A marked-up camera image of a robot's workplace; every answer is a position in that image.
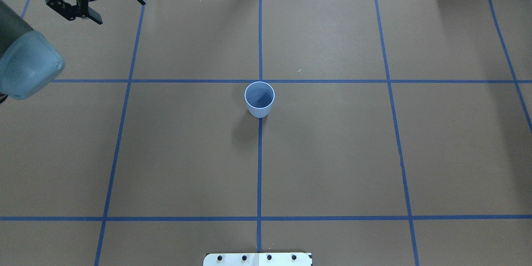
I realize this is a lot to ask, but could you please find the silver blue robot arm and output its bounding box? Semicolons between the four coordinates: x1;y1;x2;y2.
0;0;145;101

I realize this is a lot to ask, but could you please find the light blue plastic cup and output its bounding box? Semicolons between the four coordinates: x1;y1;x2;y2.
244;81;276;118

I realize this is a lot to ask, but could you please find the white camera mast pedestal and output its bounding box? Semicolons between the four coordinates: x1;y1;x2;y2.
203;252;313;266

